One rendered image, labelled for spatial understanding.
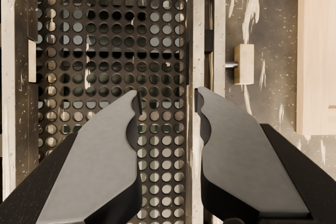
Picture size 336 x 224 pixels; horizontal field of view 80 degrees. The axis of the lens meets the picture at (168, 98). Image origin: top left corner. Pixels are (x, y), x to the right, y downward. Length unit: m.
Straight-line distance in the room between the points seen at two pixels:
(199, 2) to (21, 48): 0.32
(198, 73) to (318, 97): 0.28
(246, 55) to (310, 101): 0.18
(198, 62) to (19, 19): 0.32
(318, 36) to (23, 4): 0.58
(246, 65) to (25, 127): 0.43
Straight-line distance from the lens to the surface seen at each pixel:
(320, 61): 0.55
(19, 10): 0.45
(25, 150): 0.45
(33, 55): 0.48
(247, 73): 0.44
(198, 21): 0.38
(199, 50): 0.37
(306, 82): 0.52
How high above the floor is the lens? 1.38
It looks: 33 degrees down
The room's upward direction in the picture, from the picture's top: 177 degrees clockwise
